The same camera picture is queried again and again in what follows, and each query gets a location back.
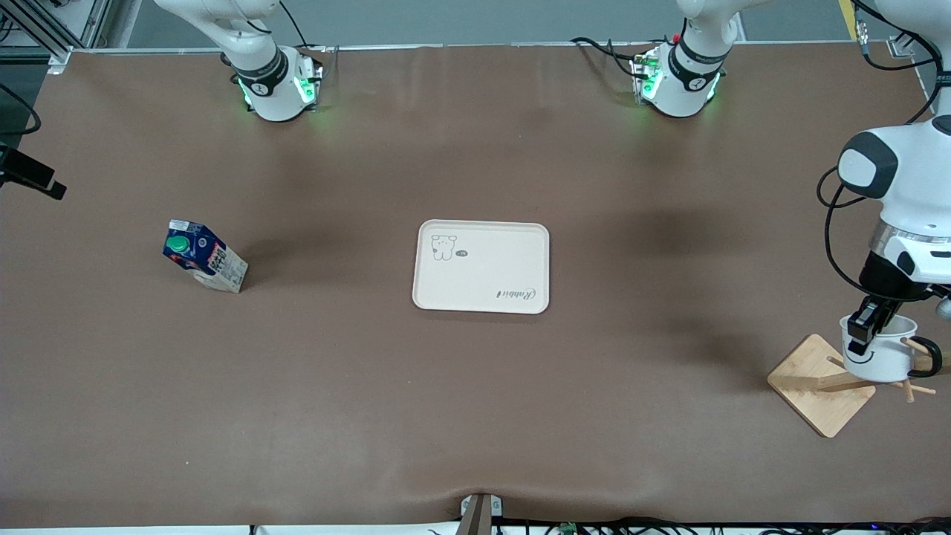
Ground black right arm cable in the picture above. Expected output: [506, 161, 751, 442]
[0, 82, 42, 139]

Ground black base cable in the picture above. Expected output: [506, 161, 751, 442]
[571, 36, 641, 77]
[279, 0, 328, 53]

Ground white tray with rabbit print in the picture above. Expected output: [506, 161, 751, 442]
[412, 219, 551, 314]

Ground blue milk carton green cap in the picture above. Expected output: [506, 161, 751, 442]
[163, 219, 249, 294]

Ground wooden mug tree stand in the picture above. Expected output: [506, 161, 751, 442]
[767, 334, 938, 438]

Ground aluminium frame profile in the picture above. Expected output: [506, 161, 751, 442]
[0, 0, 112, 73]

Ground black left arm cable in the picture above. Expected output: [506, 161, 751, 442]
[816, 0, 951, 294]

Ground white mug with black handle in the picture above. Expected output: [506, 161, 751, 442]
[840, 314, 943, 384]

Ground black right base cable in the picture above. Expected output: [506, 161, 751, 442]
[279, 0, 328, 53]

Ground metal table edge clamp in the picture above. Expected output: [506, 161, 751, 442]
[459, 493, 504, 535]

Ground black left base cable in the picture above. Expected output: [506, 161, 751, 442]
[571, 36, 641, 77]

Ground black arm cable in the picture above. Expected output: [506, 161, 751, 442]
[816, 0, 951, 294]
[0, 82, 42, 139]

